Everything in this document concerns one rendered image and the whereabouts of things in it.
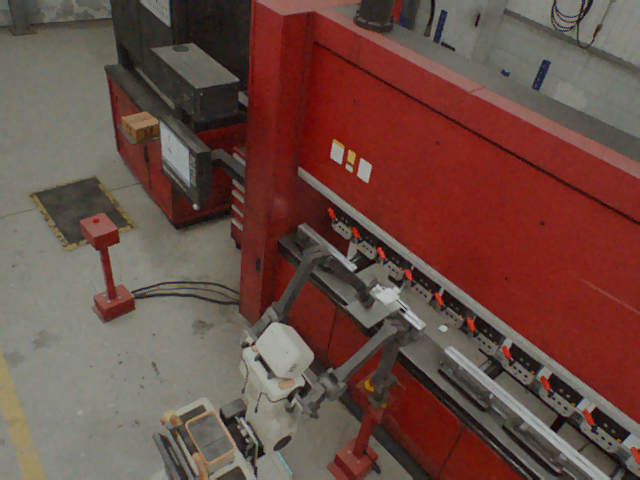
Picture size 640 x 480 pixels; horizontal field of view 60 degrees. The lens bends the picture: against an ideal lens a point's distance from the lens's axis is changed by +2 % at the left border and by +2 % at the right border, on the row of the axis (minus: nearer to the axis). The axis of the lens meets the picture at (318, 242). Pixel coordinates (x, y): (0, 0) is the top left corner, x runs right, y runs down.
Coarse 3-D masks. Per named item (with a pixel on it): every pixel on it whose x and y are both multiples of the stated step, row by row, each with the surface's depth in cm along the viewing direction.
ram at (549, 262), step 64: (320, 64) 280; (320, 128) 299; (384, 128) 263; (448, 128) 234; (384, 192) 279; (448, 192) 247; (512, 192) 222; (576, 192) 202; (448, 256) 261; (512, 256) 233; (576, 256) 211; (512, 320) 246; (576, 320) 221
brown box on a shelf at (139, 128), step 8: (144, 112) 410; (128, 120) 398; (136, 120) 399; (144, 120) 401; (152, 120) 402; (120, 128) 409; (128, 128) 399; (136, 128) 392; (144, 128) 396; (152, 128) 400; (128, 136) 402; (136, 136) 395; (144, 136) 399; (152, 136) 404; (136, 144) 397
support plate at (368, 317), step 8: (352, 304) 302; (360, 304) 303; (376, 304) 304; (392, 304) 306; (352, 312) 298; (360, 312) 298; (368, 312) 299; (376, 312) 300; (384, 312) 301; (392, 312) 302; (360, 320) 294; (368, 320) 295; (376, 320) 295
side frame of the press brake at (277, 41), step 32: (256, 0) 268; (288, 0) 273; (320, 0) 280; (352, 0) 286; (256, 32) 277; (288, 32) 265; (256, 64) 287; (288, 64) 276; (256, 96) 297; (288, 96) 289; (256, 128) 309; (288, 128) 303; (256, 160) 321; (288, 160) 318; (256, 192) 334; (288, 192) 335; (320, 192) 358; (256, 224) 348; (288, 224) 354; (320, 224) 379; (256, 256) 364; (256, 288) 381; (256, 320) 400
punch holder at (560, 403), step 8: (552, 376) 241; (552, 384) 242; (560, 384) 239; (544, 392) 247; (560, 392) 240; (568, 392) 237; (576, 392) 234; (544, 400) 248; (552, 400) 245; (560, 400) 242; (568, 400) 239; (576, 400) 236; (560, 408) 243; (568, 408) 240
